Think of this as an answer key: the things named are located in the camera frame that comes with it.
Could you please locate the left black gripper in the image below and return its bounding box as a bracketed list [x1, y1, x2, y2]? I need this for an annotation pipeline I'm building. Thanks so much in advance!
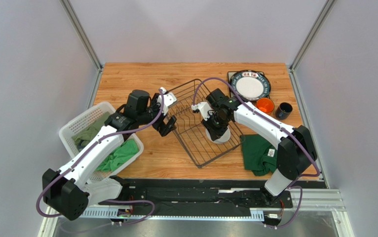
[137, 94, 176, 136]

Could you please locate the white ribbed bowl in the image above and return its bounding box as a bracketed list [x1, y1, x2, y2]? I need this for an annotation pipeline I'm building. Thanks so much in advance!
[205, 128, 231, 144]

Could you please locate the orange mug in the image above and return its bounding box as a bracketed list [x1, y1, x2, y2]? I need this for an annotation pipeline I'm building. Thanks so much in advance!
[256, 97, 275, 115]

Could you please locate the white green-rimmed round plate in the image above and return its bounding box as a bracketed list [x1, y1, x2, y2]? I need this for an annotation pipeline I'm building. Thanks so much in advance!
[229, 78, 271, 101]

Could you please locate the dark blue mug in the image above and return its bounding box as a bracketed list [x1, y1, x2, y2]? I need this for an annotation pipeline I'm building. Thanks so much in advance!
[275, 102, 293, 120]

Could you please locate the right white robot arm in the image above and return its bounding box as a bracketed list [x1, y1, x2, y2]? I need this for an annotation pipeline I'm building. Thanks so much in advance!
[191, 89, 317, 197]

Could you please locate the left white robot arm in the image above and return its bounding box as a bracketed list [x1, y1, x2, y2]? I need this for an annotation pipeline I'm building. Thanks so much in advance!
[36, 87, 177, 221]

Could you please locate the bright green towel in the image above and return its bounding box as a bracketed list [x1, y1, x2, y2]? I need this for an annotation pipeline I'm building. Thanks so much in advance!
[96, 139, 140, 172]

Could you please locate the dark green folded cloth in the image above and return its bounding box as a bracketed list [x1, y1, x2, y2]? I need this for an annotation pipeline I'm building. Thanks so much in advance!
[239, 134, 277, 176]

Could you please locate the square floral plate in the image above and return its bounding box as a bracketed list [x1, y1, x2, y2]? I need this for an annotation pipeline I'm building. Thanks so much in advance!
[227, 70, 267, 82]

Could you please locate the white plastic basket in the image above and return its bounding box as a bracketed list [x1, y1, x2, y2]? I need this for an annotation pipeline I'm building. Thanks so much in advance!
[59, 101, 144, 183]

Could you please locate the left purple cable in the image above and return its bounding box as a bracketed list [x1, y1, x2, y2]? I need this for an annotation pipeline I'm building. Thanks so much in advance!
[36, 87, 166, 226]

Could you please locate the purple cable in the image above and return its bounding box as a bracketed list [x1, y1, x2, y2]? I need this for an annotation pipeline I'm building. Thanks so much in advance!
[36, 87, 166, 226]
[191, 77, 321, 230]

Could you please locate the black wire dish rack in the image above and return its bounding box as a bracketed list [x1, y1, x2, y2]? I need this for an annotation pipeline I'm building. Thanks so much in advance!
[168, 79, 245, 168]

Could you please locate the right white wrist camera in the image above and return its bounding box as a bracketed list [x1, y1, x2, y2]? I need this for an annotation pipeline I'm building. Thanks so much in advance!
[191, 102, 214, 121]

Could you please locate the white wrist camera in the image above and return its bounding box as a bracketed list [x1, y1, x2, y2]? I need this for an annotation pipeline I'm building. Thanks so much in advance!
[191, 102, 214, 121]
[157, 87, 177, 116]

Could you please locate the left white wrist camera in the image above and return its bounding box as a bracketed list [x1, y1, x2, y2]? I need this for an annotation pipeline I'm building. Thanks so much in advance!
[157, 87, 177, 116]

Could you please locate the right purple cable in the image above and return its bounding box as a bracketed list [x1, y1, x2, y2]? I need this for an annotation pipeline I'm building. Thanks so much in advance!
[191, 77, 321, 230]

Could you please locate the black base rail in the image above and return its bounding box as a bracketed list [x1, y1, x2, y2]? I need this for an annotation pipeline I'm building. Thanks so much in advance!
[67, 177, 328, 219]

